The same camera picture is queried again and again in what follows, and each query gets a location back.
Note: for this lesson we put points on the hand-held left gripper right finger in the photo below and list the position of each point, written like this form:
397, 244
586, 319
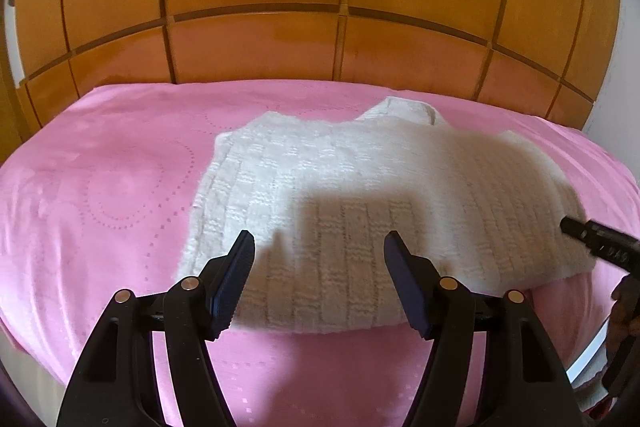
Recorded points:
405, 282

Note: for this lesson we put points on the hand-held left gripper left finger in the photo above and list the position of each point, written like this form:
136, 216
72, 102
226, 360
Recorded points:
231, 282

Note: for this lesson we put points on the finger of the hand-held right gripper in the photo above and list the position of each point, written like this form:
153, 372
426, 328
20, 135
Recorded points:
600, 239

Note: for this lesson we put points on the white knit sweater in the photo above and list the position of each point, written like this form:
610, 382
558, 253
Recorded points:
350, 177

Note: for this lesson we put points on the person's right hand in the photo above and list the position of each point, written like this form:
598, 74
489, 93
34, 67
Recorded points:
627, 302

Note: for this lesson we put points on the pink bedspread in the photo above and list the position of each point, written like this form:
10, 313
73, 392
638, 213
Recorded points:
110, 187

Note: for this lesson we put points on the beige mattress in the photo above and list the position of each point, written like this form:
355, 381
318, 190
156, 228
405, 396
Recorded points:
27, 367

